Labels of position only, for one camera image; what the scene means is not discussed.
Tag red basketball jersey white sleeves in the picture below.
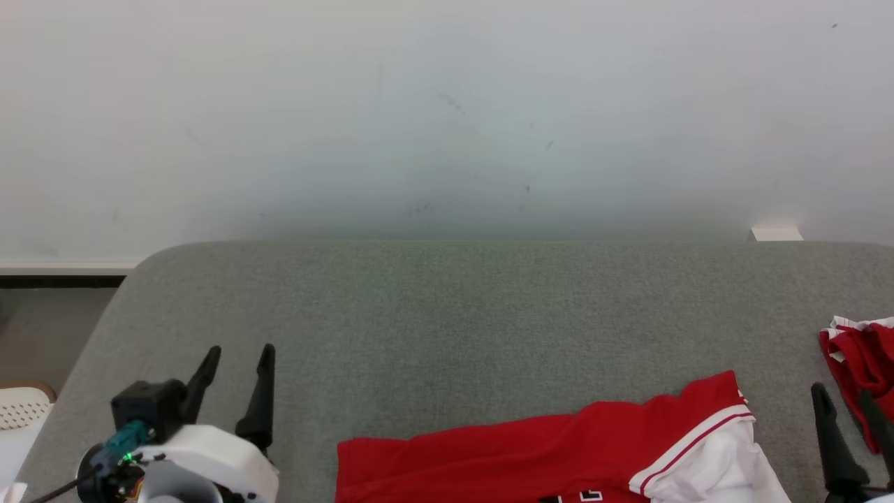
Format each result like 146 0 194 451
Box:
335 370 793 503

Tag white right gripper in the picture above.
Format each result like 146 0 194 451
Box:
811 381 894 503

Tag red shorts white stripe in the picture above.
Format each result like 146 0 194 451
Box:
819 316 894 455

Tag white perforated laundry basket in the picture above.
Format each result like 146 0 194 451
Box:
0 381 57 490

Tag white and black baseboard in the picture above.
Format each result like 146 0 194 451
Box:
0 260 144 289

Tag thin black camera cable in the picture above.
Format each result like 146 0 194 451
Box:
28 472 105 503

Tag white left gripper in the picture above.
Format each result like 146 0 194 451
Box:
77 343 280 503

